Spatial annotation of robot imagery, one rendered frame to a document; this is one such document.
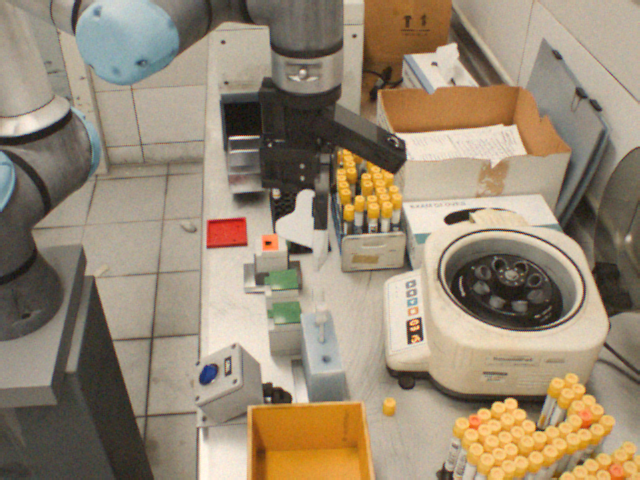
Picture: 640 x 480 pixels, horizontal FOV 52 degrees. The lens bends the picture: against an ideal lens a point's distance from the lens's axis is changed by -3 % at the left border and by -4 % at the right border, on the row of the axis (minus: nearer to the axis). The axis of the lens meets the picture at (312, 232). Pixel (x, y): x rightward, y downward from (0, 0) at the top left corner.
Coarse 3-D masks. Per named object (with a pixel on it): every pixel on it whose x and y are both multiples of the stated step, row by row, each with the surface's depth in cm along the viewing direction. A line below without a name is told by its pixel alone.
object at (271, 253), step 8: (256, 240) 104; (264, 240) 102; (272, 240) 102; (280, 240) 102; (256, 248) 102; (264, 248) 101; (272, 248) 101; (280, 248) 101; (256, 256) 101; (264, 256) 101; (272, 256) 101; (280, 256) 101; (256, 264) 102; (264, 264) 102; (272, 264) 102; (280, 264) 102
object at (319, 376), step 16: (304, 320) 87; (304, 336) 85; (336, 336) 85; (304, 352) 87; (320, 352) 83; (336, 352) 83; (304, 368) 89; (320, 368) 81; (336, 368) 81; (304, 384) 90; (320, 384) 82; (336, 384) 82; (304, 400) 88; (320, 400) 84; (336, 400) 84
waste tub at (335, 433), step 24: (264, 408) 77; (288, 408) 77; (312, 408) 77; (336, 408) 77; (360, 408) 77; (264, 432) 80; (288, 432) 80; (312, 432) 80; (336, 432) 80; (360, 432) 78; (264, 456) 82; (288, 456) 82; (312, 456) 82; (336, 456) 82; (360, 456) 79
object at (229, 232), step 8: (208, 224) 117; (216, 224) 117; (224, 224) 117; (232, 224) 117; (240, 224) 117; (208, 232) 115; (216, 232) 116; (224, 232) 116; (232, 232) 116; (240, 232) 116; (208, 240) 114; (216, 240) 114; (224, 240) 114; (232, 240) 114; (240, 240) 114; (208, 248) 113
